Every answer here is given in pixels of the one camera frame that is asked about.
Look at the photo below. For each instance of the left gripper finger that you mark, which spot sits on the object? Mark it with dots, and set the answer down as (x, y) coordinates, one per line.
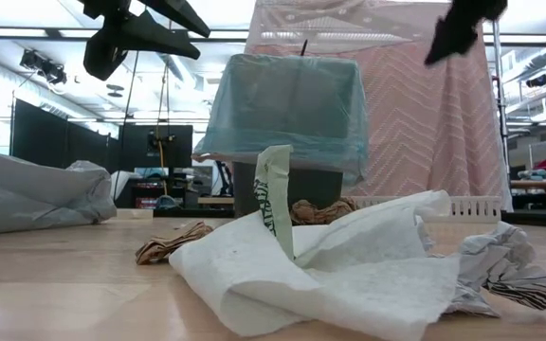
(178, 12)
(145, 40)

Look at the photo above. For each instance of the dark brown trash bin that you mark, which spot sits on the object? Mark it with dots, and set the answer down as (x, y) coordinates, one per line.
(320, 184)

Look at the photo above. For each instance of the pink chevron cloth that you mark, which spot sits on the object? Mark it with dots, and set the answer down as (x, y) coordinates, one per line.
(434, 132)

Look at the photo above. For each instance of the green printed white paper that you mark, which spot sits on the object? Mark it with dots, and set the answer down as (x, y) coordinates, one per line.
(273, 199)

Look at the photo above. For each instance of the white cloth heap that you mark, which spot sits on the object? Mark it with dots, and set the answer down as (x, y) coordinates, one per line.
(121, 182)

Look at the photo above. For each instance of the metal rolling rack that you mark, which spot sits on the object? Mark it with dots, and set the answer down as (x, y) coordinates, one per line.
(499, 95)

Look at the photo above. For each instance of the black ceiling light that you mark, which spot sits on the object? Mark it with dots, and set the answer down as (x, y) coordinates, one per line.
(43, 66)

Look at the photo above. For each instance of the white paper napkin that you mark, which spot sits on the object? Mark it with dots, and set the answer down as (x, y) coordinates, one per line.
(301, 284)

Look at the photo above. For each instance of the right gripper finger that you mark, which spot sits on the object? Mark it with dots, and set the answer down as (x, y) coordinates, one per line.
(453, 35)

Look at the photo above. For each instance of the blue plastic trash bag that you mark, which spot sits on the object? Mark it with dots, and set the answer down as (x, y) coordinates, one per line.
(292, 104)

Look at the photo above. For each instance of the grey plastic trash bag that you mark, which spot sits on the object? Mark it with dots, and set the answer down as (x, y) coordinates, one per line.
(26, 194)

